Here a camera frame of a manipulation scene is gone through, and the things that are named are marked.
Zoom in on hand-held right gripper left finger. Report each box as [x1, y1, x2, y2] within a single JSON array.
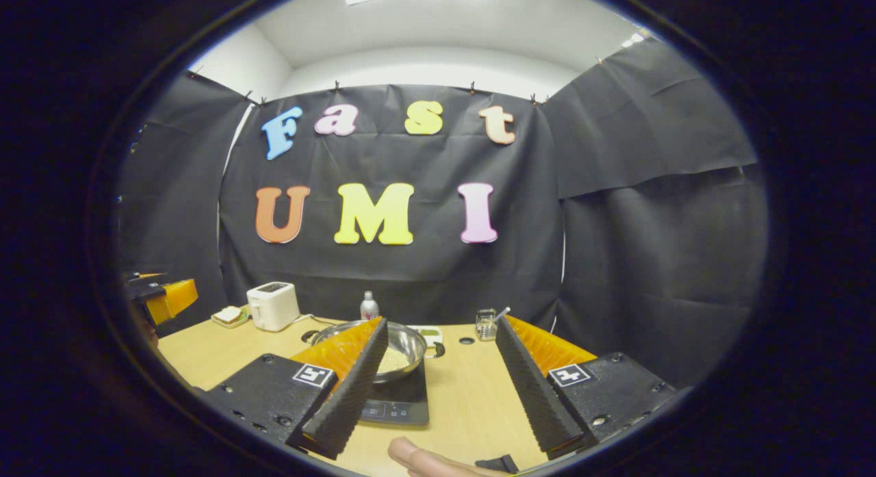
[[205, 318, 389, 459]]

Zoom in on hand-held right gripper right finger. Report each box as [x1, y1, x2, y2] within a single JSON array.
[[494, 315, 678, 459]]

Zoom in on black induction cooktop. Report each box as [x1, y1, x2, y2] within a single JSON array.
[[361, 359, 430, 426]]

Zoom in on pile of yellow beans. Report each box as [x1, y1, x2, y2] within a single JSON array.
[[378, 347, 411, 375]]

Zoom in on stainless steel pot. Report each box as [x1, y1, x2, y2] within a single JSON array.
[[309, 320, 446, 385]]

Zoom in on small green plate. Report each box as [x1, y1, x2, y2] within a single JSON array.
[[211, 306, 250, 328]]

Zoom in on white toaster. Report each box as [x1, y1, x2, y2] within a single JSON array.
[[246, 281, 300, 333]]

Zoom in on black backdrop cloth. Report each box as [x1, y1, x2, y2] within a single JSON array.
[[113, 36, 771, 389]]

